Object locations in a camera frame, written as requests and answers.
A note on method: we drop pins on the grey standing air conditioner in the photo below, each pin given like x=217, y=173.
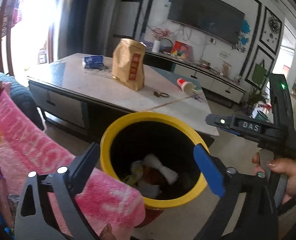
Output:
x=103, y=17

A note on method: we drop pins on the blue tissue packet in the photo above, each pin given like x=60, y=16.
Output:
x=93, y=61

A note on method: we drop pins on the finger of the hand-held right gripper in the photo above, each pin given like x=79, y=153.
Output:
x=219, y=121

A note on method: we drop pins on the green potted plant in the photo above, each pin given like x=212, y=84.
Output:
x=257, y=97

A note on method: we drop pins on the red paper cup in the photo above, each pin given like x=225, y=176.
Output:
x=184, y=83

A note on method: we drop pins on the black wall clock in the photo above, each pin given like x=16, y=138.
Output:
x=273, y=27

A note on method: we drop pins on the round black rimmed mirror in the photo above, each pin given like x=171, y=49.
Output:
x=166, y=46

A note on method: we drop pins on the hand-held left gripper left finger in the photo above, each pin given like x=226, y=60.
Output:
x=84, y=166

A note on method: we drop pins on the wall mounted television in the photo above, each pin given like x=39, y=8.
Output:
x=205, y=15

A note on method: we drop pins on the white vase with red flowers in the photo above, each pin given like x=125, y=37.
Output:
x=156, y=46

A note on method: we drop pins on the person's right hand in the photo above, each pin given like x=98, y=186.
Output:
x=290, y=175

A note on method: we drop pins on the dark grey curtain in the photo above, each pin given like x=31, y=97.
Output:
x=73, y=20

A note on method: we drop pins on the brown balcony door frame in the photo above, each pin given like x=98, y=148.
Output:
x=4, y=35

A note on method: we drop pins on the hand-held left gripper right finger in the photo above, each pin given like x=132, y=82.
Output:
x=210, y=170

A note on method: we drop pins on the red picture frame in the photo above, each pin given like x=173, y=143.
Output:
x=181, y=50

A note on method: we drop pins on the yellow rimmed waste bin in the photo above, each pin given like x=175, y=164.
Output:
x=108, y=140

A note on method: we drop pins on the brown paper bag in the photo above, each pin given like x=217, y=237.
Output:
x=128, y=65

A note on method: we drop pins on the pink cartoon printed blanket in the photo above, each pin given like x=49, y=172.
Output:
x=37, y=150

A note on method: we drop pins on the marble top coffee table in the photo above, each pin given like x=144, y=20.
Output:
x=88, y=80

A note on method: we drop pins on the white television cabinet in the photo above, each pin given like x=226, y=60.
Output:
x=213, y=80

